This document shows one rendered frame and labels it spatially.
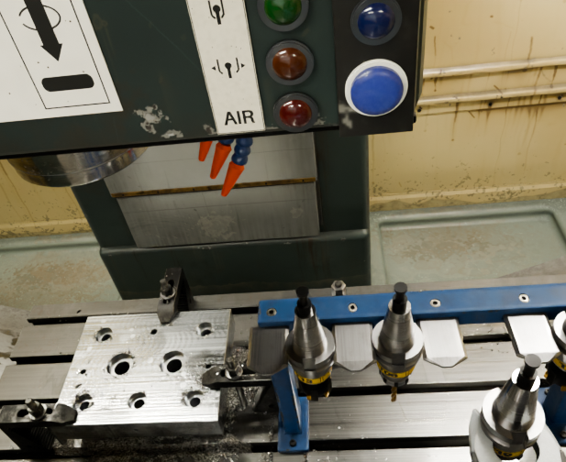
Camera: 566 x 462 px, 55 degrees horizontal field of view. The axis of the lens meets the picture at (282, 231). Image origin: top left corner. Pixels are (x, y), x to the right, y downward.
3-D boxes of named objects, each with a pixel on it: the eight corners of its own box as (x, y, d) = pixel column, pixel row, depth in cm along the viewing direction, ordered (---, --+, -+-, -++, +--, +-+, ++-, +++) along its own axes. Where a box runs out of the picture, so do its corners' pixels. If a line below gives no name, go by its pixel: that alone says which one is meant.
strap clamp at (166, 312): (184, 350, 109) (165, 303, 99) (169, 351, 110) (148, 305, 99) (194, 300, 119) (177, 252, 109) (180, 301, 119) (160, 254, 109)
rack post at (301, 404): (309, 452, 91) (290, 353, 71) (278, 453, 92) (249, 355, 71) (308, 399, 98) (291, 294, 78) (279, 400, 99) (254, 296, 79)
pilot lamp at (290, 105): (315, 129, 33) (312, 97, 31) (279, 133, 33) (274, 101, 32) (315, 124, 33) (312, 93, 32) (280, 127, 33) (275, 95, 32)
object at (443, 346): (469, 368, 65) (470, 364, 64) (425, 369, 66) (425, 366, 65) (457, 321, 70) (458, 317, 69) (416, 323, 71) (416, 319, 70)
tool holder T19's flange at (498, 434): (530, 397, 62) (535, 386, 60) (547, 449, 58) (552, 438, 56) (473, 399, 63) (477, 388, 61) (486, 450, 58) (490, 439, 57)
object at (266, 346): (288, 376, 67) (287, 372, 67) (246, 377, 68) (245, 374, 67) (289, 329, 72) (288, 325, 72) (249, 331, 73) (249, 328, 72)
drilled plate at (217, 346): (223, 434, 91) (217, 420, 88) (60, 439, 94) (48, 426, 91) (235, 324, 108) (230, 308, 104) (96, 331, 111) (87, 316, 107)
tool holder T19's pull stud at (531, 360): (531, 371, 54) (539, 352, 52) (537, 387, 53) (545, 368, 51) (515, 372, 55) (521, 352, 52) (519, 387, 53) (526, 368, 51)
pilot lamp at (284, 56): (311, 82, 31) (307, 45, 29) (272, 85, 31) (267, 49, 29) (310, 77, 31) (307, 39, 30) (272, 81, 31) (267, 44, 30)
